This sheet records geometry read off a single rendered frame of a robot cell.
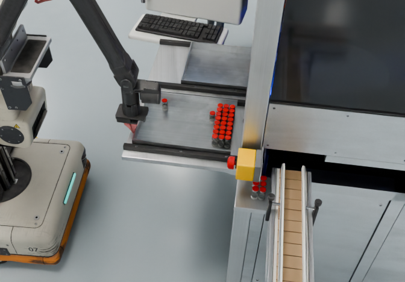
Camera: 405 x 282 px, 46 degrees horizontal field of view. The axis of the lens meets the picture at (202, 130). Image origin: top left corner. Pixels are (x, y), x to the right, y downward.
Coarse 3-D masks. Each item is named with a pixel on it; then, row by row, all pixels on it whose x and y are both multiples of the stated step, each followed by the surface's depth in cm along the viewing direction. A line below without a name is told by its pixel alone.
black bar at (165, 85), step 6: (162, 84) 185; (168, 84) 185; (174, 84) 185; (180, 84) 185; (186, 84) 185; (192, 90) 185; (198, 90) 185; (204, 90) 185; (210, 90) 184; (216, 90) 184; (222, 90) 183; (228, 90) 183; (234, 90) 184; (240, 90) 184
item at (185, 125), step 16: (176, 96) 180; (192, 96) 179; (160, 112) 177; (176, 112) 177; (192, 112) 177; (208, 112) 177; (144, 128) 171; (160, 128) 171; (176, 128) 171; (192, 128) 171; (208, 128) 171; (144, 144) 163; (160, 144) 162; (176, 144) 161; (192, 144) 166; (208, 144) 166
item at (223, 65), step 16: (192, 48) 205; (208, 48) 204; (224, 48) 203; (240, 48) 202; (192, 64) 197; (208, 64) 197; (224, 64) 198; (240, 64) 198; (192, 80) 190; (208, 80) 190; (224, 80) 190; (240, 80) 191
